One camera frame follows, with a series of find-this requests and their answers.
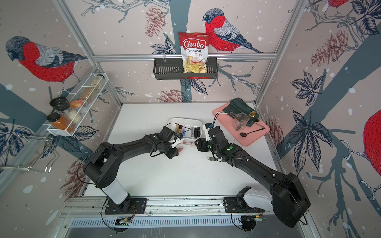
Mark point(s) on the metal wire hook rack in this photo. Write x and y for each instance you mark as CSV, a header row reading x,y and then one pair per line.
x,y
29,154

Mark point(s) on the pink clear lip gloss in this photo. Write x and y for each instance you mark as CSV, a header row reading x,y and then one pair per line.
x,y
188,143

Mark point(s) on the dark green folded cloth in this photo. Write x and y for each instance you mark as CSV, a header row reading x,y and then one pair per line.
x,y
236,106

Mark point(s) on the black spoon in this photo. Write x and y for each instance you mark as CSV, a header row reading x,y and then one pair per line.
x,y
245,134

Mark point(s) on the white plastic storage box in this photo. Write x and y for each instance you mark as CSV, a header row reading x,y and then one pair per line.
x,y
187,126

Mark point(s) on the gold spoon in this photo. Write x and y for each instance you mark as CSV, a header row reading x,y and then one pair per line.
x,y
254,117

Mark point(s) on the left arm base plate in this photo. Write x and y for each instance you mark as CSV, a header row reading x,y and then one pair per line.
x,y
131,206

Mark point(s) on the orange spice jar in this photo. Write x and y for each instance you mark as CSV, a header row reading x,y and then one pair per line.
x,y
60,122

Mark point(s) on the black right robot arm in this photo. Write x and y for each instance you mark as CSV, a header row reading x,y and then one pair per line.
x,y
103,165

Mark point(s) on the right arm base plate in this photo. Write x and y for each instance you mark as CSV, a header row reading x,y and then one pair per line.
x,y
238,205

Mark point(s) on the red cassava chips bag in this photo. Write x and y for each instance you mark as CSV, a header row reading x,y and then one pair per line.
x,y
194,50

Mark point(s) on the pink rectangular tray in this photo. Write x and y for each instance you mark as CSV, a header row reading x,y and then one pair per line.
x,y
227,123

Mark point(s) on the fork with pink handle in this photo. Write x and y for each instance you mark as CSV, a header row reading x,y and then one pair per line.
x,y
211,159

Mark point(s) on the white wire spice rack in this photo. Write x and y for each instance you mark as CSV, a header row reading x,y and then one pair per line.
x,y
82,100

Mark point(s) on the black lid spice jar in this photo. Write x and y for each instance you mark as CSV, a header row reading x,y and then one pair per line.
x,y
62,105

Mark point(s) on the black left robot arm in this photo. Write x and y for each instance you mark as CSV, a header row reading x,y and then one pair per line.
x,y
289,199

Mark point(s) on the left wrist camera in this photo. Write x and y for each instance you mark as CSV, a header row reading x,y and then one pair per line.
x,y
206,129

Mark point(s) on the clear plastic cup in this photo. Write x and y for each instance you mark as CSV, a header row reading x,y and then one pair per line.
x,y
240,121

